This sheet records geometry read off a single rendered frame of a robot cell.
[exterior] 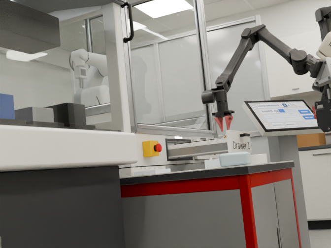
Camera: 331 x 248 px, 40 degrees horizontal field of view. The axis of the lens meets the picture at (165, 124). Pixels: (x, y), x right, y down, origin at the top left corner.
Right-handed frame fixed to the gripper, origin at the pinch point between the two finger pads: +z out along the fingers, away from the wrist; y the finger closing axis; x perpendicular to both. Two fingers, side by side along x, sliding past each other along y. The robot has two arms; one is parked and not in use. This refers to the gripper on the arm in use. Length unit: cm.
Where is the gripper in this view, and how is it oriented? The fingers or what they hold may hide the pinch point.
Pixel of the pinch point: (225, 129)
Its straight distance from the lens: 230.5
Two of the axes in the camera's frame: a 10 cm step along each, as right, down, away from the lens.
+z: 1.1, 9.9, -0.8
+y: 8.6, -1.3, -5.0
